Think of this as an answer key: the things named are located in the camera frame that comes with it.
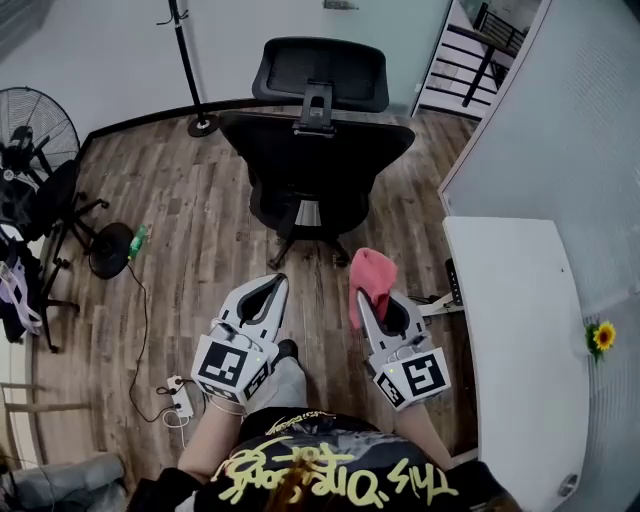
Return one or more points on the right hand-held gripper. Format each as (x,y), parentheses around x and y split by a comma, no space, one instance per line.
(415,375)

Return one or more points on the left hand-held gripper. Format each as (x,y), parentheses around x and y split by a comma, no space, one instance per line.
(225,365)

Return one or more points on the red cloth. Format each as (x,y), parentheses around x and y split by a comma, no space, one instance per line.
(372,275)

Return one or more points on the black office chair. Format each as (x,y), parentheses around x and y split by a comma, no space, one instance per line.
(315,165)

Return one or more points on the person's right forearm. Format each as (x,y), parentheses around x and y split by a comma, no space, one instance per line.
(422,430)

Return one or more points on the person's left forearm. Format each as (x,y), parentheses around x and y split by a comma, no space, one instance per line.
(210,440)

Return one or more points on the person's left shoe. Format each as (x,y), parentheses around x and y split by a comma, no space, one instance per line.
(288,349)

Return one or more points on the black desk control panel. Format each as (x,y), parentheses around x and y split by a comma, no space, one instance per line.
(454,282)

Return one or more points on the person's grey trousers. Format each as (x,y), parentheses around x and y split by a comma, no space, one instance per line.
(282,385)

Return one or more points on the white power strip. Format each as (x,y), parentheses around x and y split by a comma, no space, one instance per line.
(181,397)

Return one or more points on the white desk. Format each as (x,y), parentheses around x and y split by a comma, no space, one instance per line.
(520,325)

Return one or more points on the green plastic bottle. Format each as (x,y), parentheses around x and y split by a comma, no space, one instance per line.
(138,242)

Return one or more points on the person's black printed t-shirt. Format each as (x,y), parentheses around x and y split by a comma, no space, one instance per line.
(325,465)

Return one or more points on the yellow sunflower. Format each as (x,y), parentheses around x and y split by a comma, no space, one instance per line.
(604,336)

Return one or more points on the black swivel chair with armrests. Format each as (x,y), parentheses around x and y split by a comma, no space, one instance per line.
(55,200)

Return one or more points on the black coat stand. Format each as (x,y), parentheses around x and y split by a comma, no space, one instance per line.
(192,75)

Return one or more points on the pale purple bag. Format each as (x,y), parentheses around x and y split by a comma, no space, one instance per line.
(17,300)

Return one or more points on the grey garment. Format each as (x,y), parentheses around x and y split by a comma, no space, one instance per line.
(70,480)

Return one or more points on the black stair railing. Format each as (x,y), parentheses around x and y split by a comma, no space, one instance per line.
(480,65)

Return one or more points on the frosted glass panel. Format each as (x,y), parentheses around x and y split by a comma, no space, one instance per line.
(410,45)

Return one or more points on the large black standing fan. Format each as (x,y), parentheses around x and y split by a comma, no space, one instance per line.
(35,130)

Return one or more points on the wooden table frame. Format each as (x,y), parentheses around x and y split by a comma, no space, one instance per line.
(35,407)

